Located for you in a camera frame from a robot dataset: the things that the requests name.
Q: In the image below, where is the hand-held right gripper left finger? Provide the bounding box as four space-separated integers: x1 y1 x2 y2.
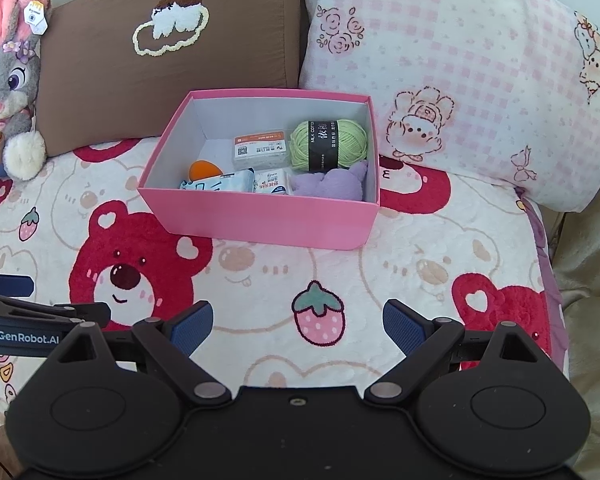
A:
45 300 233 407

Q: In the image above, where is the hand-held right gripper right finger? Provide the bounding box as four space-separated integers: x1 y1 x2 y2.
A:
364 298 551 407

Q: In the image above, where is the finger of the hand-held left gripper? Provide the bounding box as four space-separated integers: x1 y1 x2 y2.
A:
0 292 112 326
0 271 35 299

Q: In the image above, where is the pink cardboard box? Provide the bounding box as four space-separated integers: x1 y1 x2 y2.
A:
136 89 381 252

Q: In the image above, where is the blue wet wipes packet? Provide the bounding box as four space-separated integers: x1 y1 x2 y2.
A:
177 169 256 193

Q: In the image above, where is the orange makeup sponge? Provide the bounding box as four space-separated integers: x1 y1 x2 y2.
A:
188 160 222 181

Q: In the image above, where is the purple plush toy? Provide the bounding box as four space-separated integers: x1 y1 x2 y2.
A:
289 160 370 202

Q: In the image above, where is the white tissue packet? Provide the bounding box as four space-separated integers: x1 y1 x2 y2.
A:
252 168 293 195

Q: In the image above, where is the clear box with orange label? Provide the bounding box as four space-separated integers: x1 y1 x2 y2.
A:
231 130 288 171

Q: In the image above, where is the green yarn ball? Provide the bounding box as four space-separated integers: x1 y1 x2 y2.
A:
287 117 370 171

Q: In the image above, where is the bear printed blanket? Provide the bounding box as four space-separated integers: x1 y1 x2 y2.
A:
0 135 573 441

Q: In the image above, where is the beige curtain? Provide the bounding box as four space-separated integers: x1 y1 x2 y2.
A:
550 160 600 471

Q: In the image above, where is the grey rabbit plush toy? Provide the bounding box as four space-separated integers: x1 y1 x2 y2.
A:
0 0 51 182

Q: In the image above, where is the brown pillow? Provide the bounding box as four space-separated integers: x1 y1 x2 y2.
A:
32 0 303 158

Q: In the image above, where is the white hang tag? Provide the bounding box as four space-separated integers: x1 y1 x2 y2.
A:
24 2 49 36

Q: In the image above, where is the pink checked pillow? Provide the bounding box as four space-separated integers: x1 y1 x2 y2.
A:
295 0 600 213

